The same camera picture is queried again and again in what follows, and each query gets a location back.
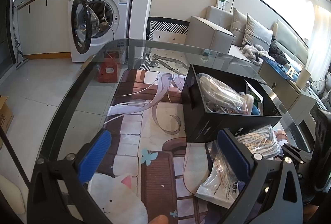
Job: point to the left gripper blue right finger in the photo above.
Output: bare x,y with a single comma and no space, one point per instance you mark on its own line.
238,163

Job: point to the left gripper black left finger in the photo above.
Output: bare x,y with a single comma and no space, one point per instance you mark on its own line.
91,155

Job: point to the white plush toy blue foot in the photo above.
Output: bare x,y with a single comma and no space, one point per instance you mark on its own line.
251,108

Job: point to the person's left hand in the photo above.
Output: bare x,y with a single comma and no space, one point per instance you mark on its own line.
161,219

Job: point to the striped cloth in clear bag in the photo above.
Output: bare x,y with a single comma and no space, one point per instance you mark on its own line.
262,141

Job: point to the white cat plush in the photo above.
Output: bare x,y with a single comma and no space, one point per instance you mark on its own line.
116,199

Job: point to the black storage box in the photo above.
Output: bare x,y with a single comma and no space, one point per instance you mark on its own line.
211,102

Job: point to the anime printed desk mat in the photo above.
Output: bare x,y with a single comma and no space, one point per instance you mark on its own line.
187,182

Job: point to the silver green foil packet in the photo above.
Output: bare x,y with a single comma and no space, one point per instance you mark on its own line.
258,98

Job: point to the beige side cabinet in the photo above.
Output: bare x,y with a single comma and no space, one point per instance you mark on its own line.
297,102

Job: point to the red box on floor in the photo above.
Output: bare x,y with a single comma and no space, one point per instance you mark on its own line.
109,67

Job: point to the cardboard box on floor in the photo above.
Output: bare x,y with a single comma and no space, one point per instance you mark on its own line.
6,115

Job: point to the grey fluffy blanket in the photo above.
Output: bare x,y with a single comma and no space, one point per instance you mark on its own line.
254,53

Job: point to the black jacket on sofa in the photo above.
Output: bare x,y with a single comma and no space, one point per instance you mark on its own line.
277,54

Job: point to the grey cushion right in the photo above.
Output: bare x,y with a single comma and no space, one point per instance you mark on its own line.
256,34

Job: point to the grey cushion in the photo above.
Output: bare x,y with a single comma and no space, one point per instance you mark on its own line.
256,34
238,26

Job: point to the beige sofa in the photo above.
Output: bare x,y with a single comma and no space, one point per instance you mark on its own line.
213,33

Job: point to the grey cushion left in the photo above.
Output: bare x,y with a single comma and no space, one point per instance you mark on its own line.
238,26

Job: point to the black white patterned chair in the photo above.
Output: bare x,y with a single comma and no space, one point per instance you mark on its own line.
166,30

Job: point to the white washing machine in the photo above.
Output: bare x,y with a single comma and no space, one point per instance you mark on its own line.
94,23

